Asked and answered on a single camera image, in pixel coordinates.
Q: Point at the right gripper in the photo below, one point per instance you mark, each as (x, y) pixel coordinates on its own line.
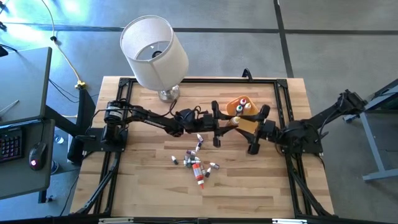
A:
(268, 130)

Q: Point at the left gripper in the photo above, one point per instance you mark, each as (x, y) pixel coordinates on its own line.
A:
(209, 123)

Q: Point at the yellow plastic basket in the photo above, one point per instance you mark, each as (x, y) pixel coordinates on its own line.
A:
(231, 107)

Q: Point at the green-capped coloring bottle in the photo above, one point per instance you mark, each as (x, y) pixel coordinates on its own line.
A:
(239, 108)

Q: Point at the red-capped maroon coloring bottle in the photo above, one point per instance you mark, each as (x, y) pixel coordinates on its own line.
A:
(243, 101)

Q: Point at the small green food coloring bottle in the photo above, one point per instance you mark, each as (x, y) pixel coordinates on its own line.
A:
(189, 164)

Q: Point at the orange-capped red coloring bottle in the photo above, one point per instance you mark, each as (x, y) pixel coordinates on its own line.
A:
(198, 174)

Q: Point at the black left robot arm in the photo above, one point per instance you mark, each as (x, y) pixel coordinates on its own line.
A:
(152, 120)

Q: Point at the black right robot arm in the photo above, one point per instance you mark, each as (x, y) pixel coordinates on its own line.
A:
(329, 112)

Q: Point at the black clamp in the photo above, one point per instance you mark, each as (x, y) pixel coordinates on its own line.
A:
(247, 69)

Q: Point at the white shade silver table lamp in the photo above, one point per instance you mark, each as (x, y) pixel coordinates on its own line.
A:
(161, 62)

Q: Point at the gray side table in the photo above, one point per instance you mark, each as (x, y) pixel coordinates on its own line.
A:
(372, 143)

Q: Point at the black desk leg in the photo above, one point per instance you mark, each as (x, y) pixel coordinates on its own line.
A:
(85, 105)

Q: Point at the black computer mouse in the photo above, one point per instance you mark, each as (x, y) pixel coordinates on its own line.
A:
(37, 155)

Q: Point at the gray keyboard desk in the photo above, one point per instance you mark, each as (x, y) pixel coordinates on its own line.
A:
(18, 180)

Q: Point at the black keyboard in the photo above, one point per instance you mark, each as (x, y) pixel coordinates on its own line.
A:
(11, 144)

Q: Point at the silver pen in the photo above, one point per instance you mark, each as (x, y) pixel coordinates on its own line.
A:
(9, 107)

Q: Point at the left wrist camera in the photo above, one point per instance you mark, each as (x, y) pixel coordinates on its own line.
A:
(186, 116)

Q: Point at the black aluminium table frame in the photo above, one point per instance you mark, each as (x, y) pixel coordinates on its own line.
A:
(217, 80)

